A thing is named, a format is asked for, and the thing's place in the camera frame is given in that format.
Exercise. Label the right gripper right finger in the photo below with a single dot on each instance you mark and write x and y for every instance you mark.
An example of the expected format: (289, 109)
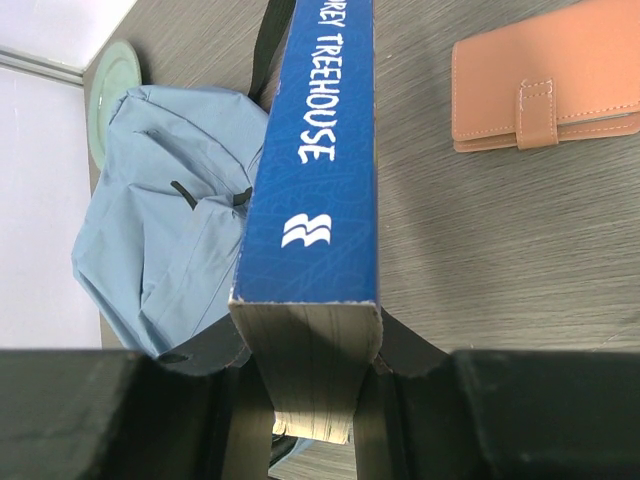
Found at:
(496, 414)

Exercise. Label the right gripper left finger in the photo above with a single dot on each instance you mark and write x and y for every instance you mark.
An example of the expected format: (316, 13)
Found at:
(199, 411)

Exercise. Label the blue illustrated book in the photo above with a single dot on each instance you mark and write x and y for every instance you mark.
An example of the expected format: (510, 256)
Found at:
(305, 295)

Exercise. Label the light blue backpack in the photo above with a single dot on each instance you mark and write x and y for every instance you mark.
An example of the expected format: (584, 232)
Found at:
(160, 241)

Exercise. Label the teal round plate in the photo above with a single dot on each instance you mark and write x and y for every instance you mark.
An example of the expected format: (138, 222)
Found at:
(118, 71)

